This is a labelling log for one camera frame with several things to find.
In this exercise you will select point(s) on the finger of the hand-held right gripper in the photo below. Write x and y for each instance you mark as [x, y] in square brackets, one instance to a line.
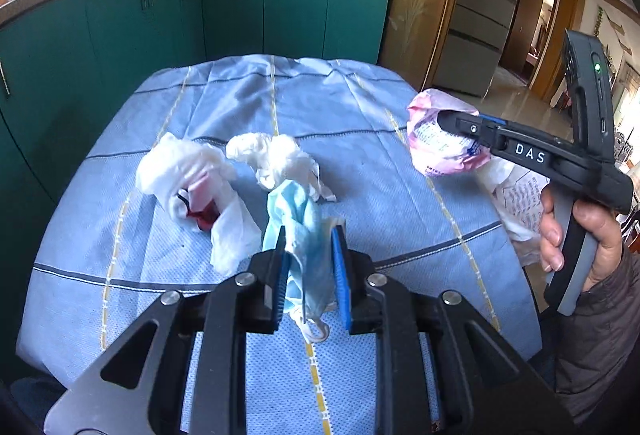
[492, 120]
[470, 130]

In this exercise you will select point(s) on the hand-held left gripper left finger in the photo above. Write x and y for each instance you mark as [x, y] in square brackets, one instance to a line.
[280, 285]

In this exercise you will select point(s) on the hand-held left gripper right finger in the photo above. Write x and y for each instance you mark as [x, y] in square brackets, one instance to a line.
[342, 285]

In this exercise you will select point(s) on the pink printed packet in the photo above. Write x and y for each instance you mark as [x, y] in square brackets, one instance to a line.
[440, 155]

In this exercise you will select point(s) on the blue face mask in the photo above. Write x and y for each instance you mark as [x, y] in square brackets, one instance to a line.
[300, 235]

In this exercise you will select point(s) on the white printed plastic bag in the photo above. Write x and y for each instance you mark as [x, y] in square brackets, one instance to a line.
[520, 200]

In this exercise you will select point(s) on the person's right forearm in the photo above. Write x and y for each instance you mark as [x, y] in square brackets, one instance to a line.
[600, 340]

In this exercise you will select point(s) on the person's right hand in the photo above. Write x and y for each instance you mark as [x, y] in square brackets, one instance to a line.
[607, 235]

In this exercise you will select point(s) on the brown wooden door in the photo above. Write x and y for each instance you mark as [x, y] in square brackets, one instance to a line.
[530, 30]

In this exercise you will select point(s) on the small red wrapper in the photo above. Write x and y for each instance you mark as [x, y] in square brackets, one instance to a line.
[205, 217]

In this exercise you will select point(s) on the grey refrigerator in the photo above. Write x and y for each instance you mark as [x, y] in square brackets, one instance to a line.
[480, 15]

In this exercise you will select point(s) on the blue checked tablecloth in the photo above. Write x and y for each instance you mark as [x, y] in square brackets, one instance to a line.
[350, 115]

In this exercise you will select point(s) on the crumpled white tissue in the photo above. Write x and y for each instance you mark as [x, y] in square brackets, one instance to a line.
[170, 165]
[280, 155]

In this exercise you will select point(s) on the wood framed glass door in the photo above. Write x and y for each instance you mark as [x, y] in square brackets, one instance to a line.
[420, 0]

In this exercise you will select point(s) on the green garland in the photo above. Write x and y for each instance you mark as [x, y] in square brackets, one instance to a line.
[598, 21]

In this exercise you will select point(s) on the teal base cabinet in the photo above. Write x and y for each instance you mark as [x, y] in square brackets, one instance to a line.
[300, 10]
[100, 55]

